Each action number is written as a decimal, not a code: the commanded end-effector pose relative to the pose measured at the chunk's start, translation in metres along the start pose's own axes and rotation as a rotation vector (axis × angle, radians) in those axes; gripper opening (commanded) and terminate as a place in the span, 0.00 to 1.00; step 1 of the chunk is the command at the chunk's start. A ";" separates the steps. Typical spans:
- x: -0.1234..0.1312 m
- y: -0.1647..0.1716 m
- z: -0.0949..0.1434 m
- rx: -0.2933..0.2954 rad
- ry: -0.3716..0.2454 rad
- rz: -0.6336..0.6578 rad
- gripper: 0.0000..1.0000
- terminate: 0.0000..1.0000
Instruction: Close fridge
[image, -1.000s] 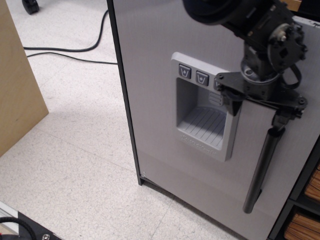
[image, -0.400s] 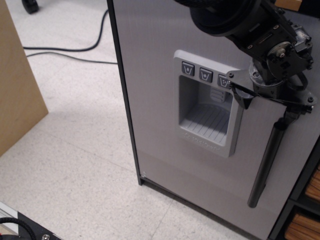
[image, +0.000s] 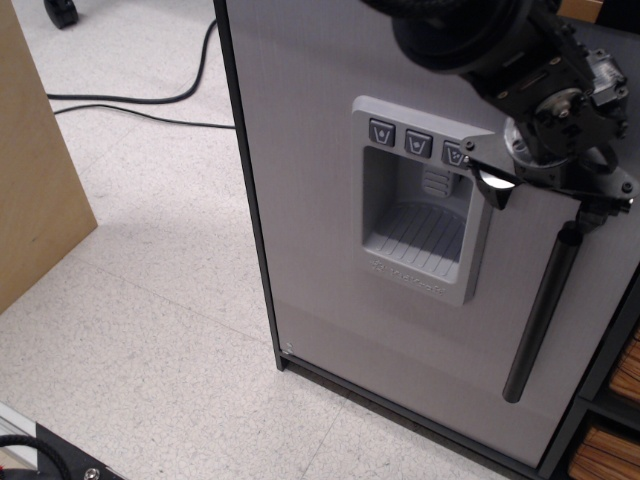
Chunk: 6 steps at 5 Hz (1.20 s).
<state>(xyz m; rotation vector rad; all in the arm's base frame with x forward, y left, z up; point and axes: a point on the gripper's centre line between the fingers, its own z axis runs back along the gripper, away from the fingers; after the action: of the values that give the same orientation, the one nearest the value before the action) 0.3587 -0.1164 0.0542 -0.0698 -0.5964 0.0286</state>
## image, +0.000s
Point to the grey ice dispenser panel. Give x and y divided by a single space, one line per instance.
419 219

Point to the dark shelf unit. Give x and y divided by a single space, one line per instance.
594 401

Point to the black caster wheel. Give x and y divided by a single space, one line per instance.
62 13

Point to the dark grey fridge cabinet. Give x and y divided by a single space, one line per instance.
445 202

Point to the black fridge door handle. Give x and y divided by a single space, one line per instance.
558 268

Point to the grey toy fridge door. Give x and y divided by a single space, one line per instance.
294 69

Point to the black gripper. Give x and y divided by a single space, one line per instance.
501 162

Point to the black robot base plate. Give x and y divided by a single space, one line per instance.
80 464

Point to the wooden board top right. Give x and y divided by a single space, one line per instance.
582 10

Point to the orange folders on shelf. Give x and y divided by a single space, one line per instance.
609 446

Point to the light wooden board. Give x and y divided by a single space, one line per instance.
45 212

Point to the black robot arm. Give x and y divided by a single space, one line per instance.
564 103

